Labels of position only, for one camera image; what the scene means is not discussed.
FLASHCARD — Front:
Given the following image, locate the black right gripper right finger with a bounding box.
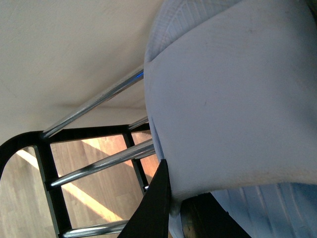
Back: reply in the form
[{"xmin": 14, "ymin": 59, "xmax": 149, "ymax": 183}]
[{"xmin": 180, "ymin": 193, "xmax": 250, "ymax": 238}]

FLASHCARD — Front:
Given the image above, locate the black metal shoe rack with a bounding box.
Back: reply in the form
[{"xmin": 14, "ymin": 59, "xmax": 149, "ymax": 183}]
[{"xmin": 0, "ymin": 71, "xmax": 158, "ymax": 238}]

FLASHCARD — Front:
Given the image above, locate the light blue rubber slipper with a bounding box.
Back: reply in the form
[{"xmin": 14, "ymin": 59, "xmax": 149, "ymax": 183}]
[{"xmin": 144, "ymin": 0, "xmax": 317, "ymax": 238}]

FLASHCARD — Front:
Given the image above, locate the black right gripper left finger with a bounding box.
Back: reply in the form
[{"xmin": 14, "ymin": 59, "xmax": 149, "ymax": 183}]
[{"xmin": 119, "ymin": 159, "xmax": 171, "ymax": 238}]

